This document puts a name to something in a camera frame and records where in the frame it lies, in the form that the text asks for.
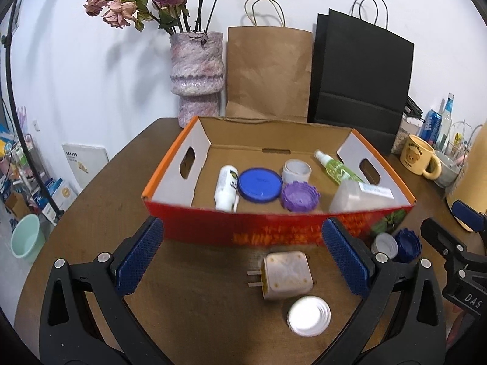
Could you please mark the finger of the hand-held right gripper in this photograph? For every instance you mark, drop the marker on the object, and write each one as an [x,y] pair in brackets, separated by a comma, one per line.
[441,237]
[468,215]

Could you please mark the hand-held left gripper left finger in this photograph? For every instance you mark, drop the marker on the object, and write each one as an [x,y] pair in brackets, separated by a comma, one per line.
[140,258]

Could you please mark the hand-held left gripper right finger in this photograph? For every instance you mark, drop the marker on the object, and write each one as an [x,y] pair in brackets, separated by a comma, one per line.
[344,258]

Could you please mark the white charger plug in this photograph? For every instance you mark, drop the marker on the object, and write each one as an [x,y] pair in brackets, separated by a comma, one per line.
[287,275]

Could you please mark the translucent plastic container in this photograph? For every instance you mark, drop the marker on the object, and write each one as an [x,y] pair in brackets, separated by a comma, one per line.
[357,197]

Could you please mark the orange cardboard box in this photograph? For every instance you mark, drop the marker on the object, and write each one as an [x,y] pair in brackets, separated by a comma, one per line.
[198,228]

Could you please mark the purple ridged cap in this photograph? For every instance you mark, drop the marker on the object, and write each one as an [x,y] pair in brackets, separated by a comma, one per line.
[299,197]

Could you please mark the green spray bottle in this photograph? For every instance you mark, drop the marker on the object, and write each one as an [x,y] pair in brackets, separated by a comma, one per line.
[340,171]

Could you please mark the white cylindrical cap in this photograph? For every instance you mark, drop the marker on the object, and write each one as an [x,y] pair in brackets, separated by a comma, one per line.
[296,173]

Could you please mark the white squeeze bottle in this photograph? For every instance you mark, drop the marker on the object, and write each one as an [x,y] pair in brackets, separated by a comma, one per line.
[225,188]

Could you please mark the blue round lid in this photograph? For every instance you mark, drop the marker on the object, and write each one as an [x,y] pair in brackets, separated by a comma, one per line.
[260,184]

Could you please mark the dark blue ridged cap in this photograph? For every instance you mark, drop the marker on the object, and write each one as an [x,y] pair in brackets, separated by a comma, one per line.
[408,245]

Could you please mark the tan smooth container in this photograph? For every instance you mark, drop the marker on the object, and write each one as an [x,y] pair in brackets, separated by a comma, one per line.
[475,175]

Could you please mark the small white cap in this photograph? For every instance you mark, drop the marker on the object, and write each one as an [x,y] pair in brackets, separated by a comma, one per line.
[384,245]

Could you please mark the grey bowl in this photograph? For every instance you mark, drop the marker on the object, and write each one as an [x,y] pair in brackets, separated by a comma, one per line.
[451,173]

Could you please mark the large white screw cap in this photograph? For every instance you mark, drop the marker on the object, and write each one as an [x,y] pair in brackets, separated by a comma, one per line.
[309,316]

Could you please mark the yellow bear mug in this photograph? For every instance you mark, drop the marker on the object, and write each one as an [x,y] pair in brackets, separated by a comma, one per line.
[414,156]

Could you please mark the blue drink can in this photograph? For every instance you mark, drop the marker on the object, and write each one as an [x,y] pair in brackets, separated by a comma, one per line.
[432,127]

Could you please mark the black tripod stand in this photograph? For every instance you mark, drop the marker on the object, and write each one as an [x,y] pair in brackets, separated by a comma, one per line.
[57,213]

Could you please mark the clear bottle with blue cap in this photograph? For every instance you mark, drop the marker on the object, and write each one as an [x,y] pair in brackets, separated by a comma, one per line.
[446,121]

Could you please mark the clear container of grains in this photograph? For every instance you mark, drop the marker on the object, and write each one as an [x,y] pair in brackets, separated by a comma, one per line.
[406,135]

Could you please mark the blue and white carton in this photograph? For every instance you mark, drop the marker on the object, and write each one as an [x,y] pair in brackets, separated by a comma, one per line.
[55,197]

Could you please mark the white flat board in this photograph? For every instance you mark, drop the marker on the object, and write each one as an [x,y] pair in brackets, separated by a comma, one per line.
[85,163]

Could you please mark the mint green basin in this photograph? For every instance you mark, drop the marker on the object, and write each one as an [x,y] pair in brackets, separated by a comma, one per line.
[26,241]

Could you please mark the small brown cardboard box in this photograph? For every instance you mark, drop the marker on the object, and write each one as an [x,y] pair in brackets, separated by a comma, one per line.
[16,205]

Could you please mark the cluttered storage cart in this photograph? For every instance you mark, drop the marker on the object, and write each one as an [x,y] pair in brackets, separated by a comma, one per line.
[23,163]

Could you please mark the black paper bag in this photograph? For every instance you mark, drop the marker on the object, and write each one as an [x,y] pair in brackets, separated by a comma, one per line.
[361,80]

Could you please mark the pink marbled vase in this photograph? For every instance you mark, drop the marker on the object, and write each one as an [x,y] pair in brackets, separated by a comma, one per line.
[196,72]

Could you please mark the brown paper bag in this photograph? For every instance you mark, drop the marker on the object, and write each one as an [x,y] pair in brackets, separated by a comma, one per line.
[266,76]

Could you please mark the dried rose bouquet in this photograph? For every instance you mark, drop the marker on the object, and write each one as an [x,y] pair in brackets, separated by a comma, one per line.
[121,9]

